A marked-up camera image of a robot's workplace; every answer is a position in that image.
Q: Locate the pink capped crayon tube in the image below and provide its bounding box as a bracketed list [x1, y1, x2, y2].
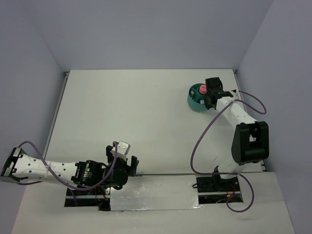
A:
[198, 84, 207, 95]

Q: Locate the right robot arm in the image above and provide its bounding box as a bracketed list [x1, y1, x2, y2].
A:
[204, 77, 269, 191]

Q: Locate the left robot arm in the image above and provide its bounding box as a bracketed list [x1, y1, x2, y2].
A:
[0, 142, 139, 195]

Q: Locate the teal round divided organizer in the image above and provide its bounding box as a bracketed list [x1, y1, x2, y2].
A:
[187, 83, 208, 112]

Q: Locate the silver taped panel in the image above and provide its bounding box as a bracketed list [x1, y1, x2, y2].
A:
[110, 175, 201, 211]

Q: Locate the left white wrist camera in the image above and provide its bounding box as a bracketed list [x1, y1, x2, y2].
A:
[111, 141, 131, 161]

